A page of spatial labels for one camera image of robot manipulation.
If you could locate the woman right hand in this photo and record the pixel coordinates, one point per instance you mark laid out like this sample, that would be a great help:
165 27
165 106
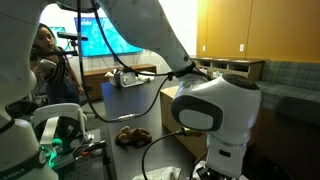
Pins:
41 71

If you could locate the white VR controller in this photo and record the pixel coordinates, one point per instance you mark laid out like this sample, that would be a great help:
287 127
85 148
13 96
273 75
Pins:
49 64

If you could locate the brown stuffed deer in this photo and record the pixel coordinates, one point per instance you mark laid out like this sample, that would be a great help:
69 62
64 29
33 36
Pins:
136 136

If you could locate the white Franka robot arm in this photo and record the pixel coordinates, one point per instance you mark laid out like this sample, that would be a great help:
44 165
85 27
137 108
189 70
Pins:
216 100

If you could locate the woman in striped top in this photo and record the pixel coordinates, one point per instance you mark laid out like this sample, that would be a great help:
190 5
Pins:
58 78

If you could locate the white terry towel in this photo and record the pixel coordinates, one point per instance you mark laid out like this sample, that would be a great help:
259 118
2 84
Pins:
163 174

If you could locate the white VR headset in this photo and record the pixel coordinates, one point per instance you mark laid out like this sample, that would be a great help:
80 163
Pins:
50 111

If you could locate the low wooden sideboard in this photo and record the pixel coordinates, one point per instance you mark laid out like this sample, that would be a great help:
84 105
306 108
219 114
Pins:
96 80

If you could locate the wooden cubby shelf cabinet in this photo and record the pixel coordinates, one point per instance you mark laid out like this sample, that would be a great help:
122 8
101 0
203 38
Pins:
233 61

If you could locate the green plaid couch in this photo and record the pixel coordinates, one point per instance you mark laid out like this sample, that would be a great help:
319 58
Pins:
293 83

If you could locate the black camera on tripod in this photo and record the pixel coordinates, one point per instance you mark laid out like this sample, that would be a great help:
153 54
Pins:
71 36

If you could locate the large wall TV screen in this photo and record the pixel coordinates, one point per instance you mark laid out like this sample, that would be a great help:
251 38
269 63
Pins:
100 43

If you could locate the perforated robot base plate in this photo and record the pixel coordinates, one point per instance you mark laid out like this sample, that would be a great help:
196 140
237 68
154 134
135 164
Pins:
83 170

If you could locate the white wall outlet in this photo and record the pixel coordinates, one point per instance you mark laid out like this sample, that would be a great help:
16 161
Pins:
241 47
204 48

